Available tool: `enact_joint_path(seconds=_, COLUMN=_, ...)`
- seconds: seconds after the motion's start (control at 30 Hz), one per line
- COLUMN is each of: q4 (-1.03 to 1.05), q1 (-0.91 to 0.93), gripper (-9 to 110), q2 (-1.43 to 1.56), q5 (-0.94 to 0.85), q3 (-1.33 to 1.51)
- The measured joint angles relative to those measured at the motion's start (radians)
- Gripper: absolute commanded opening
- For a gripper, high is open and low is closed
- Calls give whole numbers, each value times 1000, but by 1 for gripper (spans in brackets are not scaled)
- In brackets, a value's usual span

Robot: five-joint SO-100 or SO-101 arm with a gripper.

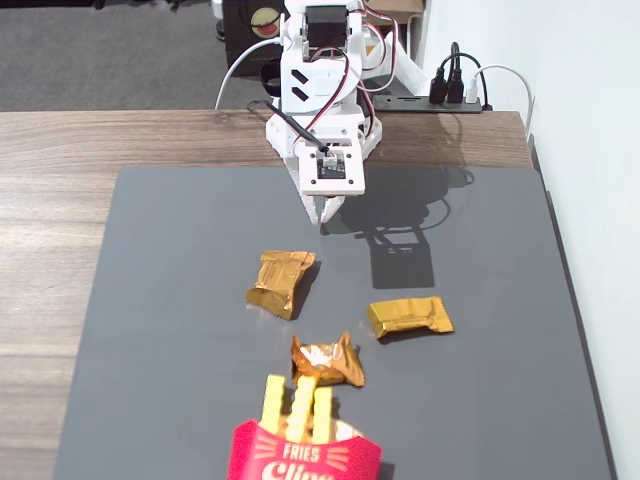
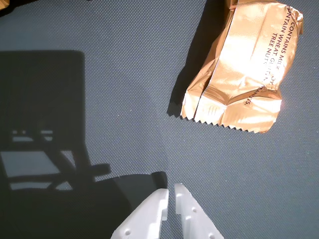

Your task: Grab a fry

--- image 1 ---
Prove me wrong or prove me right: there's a red fries carton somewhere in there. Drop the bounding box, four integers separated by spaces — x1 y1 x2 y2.
227 418 384 480

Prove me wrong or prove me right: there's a grey rectangular mat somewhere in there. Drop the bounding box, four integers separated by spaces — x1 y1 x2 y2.
52 166 617 480

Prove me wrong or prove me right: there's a smooth yellow toy fry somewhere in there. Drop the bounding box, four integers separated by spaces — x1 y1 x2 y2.
260 374 287 432

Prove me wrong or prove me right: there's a dark brown box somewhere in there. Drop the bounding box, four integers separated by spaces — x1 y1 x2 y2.
222 0 286 77

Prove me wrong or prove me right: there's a flat gold snack wrapper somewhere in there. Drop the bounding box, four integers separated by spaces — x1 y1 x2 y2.
366 295 455 340

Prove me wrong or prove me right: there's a white shelf frame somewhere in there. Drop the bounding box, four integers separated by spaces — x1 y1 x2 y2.
405 8 427 71

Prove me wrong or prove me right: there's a black power strip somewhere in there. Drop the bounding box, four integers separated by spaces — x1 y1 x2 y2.
372 94 484 114

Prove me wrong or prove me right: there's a white plug with cable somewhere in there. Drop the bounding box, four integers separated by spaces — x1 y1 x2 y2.
466 63 535 141

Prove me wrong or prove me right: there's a black plug with cable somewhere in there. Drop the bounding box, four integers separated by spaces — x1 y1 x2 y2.
428 42 462 105
445 52 494 110

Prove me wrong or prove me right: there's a white gripper camera mount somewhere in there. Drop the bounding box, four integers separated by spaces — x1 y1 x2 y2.
297 143 367 197

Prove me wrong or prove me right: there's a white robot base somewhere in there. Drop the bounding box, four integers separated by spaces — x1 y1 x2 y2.
357 115 384 157

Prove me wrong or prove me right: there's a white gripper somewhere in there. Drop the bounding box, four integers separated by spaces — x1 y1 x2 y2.
264 110 384 227

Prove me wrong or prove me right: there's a crinkle yellow toy fry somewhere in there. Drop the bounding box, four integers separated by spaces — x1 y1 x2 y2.
311 387 335 445
285 375 318 442

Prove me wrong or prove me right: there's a white usb cable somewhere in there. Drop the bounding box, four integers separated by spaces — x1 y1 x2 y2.
214 38 284 111

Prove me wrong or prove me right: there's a crumpled gold snack wrapper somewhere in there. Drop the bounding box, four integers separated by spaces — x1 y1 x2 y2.
244 249 317 322

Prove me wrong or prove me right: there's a black camera cable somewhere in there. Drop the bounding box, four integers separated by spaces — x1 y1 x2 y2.
246 99 332 154

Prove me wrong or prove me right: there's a black round clamp knob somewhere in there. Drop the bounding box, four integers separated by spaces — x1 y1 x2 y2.
258 60 282 97

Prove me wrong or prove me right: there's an orange gold candy wrapper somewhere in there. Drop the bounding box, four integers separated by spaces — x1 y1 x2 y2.
290 330 367 388

